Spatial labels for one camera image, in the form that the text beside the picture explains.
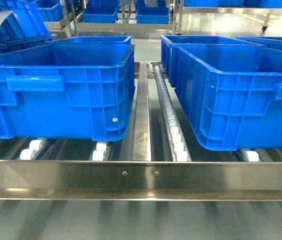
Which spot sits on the stainless steel shelf rack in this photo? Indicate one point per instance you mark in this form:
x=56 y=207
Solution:
x=153 y=161

